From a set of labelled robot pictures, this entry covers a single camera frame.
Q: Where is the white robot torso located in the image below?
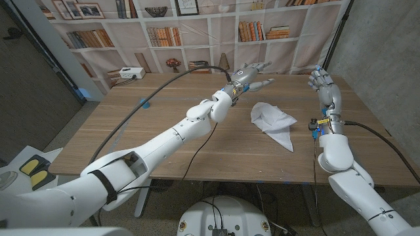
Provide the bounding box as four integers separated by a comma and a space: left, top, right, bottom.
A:
177, 195, 272, 236

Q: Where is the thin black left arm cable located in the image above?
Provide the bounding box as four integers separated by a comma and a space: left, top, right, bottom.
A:
116, 121, 219, 194

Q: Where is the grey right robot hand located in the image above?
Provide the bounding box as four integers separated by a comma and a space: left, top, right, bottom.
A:
308, 64, 343, 115

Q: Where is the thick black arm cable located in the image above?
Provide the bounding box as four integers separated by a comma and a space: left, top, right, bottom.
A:
343, 120, 420, 184
88, 64, 233, 165

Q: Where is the black backdrop stand pole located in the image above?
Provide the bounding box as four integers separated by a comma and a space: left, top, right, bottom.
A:
320, 0, 355, 75

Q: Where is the grey table leg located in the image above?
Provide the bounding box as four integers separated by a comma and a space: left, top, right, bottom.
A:
133, 178, 154, 219
301, 184, 322, 227

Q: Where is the yellow black rounded object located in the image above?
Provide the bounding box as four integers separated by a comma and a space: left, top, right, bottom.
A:
30, 169, 57, 191
18, 154, 52, 176

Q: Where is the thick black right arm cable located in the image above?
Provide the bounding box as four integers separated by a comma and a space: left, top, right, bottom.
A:
343, 120, 420, 184

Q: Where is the white floor sheet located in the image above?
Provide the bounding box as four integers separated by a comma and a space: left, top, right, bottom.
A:
0, 146, 64, 196

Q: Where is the white box on table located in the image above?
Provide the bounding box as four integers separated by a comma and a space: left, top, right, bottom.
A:
118, 67, 146, 80

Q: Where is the black door handle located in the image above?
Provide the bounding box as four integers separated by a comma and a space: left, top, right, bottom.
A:
2, 27, 22, 41

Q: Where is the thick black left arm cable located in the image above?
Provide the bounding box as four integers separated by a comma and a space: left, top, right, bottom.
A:
88, 64, 233, 165

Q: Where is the white cloth napkin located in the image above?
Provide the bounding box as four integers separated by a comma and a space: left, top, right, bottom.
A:
250, 102, 298, 153

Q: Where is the printed bookshelf backdrop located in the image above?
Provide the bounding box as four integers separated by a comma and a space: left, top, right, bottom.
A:
34, 0, 354, 96

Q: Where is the black power strip cable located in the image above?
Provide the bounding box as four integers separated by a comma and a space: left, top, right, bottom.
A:
113, 75, 137, 87

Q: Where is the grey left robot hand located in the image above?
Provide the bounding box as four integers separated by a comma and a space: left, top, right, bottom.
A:
222, 60, 276, 101

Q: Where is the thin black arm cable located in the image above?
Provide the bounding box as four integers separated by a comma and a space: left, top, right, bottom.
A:
312, 137, 327, 236
116, 121, 219, 194

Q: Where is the dark round floor object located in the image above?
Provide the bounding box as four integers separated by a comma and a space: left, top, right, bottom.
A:
151, 179, 175, 193

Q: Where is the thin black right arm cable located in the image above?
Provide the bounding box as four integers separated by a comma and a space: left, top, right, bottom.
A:
312, 137, 327, 236

